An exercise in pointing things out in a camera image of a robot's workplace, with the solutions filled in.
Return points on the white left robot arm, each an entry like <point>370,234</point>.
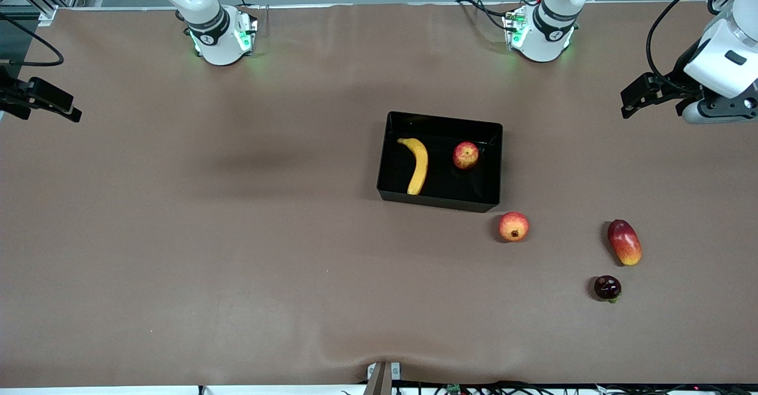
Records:
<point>548,34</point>

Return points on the dark purple mangosteen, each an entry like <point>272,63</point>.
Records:
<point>607,287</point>

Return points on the black rectangular plastic box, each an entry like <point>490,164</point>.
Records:
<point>444,176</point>

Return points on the small green circuit board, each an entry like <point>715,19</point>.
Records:
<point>453,389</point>

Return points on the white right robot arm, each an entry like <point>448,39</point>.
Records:
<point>213,34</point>

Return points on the red yellow pomegranate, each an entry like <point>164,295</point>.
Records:
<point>513,226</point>

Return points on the brown table cover mat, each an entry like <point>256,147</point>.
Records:
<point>177,235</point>

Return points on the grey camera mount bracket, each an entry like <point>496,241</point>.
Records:
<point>379,380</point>

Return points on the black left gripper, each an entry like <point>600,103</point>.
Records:
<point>678,76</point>

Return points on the red yellow apple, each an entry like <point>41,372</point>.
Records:
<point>465,155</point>

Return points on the yellow banana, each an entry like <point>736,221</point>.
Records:
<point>421,164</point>

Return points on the red yellow mango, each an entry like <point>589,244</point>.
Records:
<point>625,243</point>

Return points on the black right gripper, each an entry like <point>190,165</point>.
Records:
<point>13,95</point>

